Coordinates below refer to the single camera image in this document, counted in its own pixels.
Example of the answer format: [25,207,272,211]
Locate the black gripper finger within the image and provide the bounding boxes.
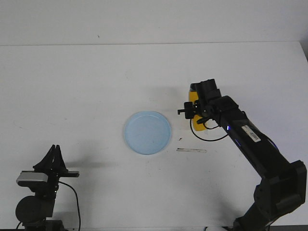
[33,144,55,171]
[51,145,68,172]

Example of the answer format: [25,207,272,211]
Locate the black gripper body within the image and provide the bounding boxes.
[177,79,221,120]
[47,171,79,196]

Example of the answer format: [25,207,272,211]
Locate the yellow corn cob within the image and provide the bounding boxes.
[189,89,207,131]

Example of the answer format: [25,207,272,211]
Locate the light blue round plate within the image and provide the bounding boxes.
[123,111,172,155]

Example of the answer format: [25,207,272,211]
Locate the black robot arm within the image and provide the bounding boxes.
[15,144,79,231]
[178,79,307,231]

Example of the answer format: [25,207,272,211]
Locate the clear tape strip on table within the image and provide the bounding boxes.
[176,148,207,154]

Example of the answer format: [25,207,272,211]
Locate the white object at bottom edge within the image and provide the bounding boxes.
[203,227,227,231]

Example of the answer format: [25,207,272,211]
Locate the black camera cable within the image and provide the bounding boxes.
[58,181,81,230]
[190,117,229,142]

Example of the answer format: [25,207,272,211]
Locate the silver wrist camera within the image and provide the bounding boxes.
[16,171,48,187]

